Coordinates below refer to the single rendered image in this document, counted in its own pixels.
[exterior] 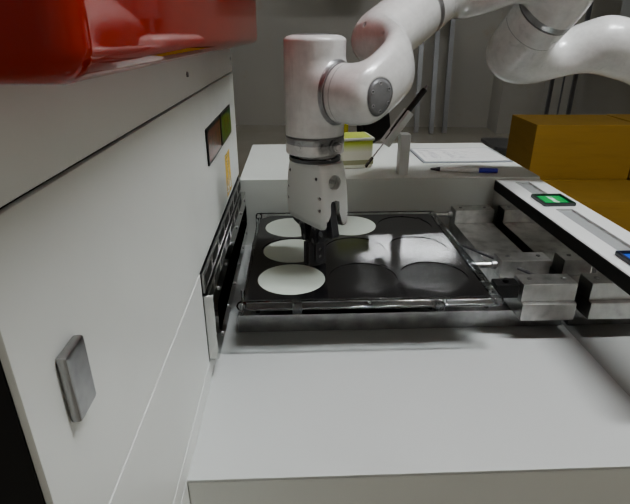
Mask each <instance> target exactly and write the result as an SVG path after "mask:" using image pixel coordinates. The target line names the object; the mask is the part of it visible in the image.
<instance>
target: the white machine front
mask: <svg viewBox="0 0 630 504"><path fill-rule="evenodd" d="M231 71H232V60H231V48H229V49H225V50H220V51H216V52H211V53H206V54H202V55H197V56H193V57H188V58H184V59H179V60H175V61H170V62H165V63H161V64H156V65H152V66H147V67H143V68H138V69H133V70H129V71H124V72H120V73H115V74H111V75H106V76H101V77H97V78H92V79H88V80H83V81H79V82H74V83H69V84H65V85H0V504H181V501H182V497H183V493H184V488H185V484H186V480H187V476H188V472H189V468H190V463H191V459H192V455H193V451H194V447H195V443H196V439H197V434H198V430H199V426H200V422H201V418H202V414H203V410H204V405H205V401H206V397H207V393H208V389H209V385H210V381H211V376H212V372H213V368H214V364H215V360H216V359H209V354H208V344H207V335H206V326H205V316H204V307H203V298H202V280H201V273H202V271H203V268H204V266H205V263H206V260H207V258H208V255H209V253H210V250H211V248H212V245H213V242H214V240H215V237H216V235H217V232H218V229H219V227H220V224H221V222H222V219H223V217H224V214H225V211H226V209H227V206H228V204H229V201H230V198H231V196H232V193H233V191H234V188H235V186H236V183H237V180H238V175H239V168H238V152H237V137H236V121H235V106H234V91H233V75H232V72H231ZM229 107H230V118H231V132H230V133H229V135H228V136H227V138H226V139H225V141H224V142H223V134H222V121H221V116H222V115H223V114H224V113H225V112H226V111H227V110H228V109H229ZM218 120H220V133H221V147H220V149H219V150H218V152H217V153H216V155H215V156H214V158H213V159H212V161H211V162H210V154H209V143H208V131H209V130H210V129H211V128H212V127H213V126H214V124H215V123H216V122H217V121H218ZM228 149H229V156H230V169H231V182H232V188H231V191H230V185H229V191H230V193H229V196H227V182H226V168H225V155H226V153H227V151H228Z"/></svg>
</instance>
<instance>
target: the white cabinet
mask: <svg viewBox="0 0 630 504"><path fill-rule="evenodd" d="M188 488H189V495H190V502H191V504H630V469H604V470H574V471H543V472H512V473H481V474H451V475H420V476H389V477H359V478H328V479H297V480H267V481H236V482H205V483H188Z"/></svg>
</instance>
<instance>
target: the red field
mask: <svg viewBox="0 0 630 504"><path fill-rule="evenodd" d="M208 143H209V154H210V162H211V161H212V159H213V158H214V156H215V155H216V153H217V152H218V150H219V149H220V147H221V133H220V120H218V121H217V122H216V123H215V124H214V126H213V127H212V128H211V129H210V130H209V131H208Z"/></svg>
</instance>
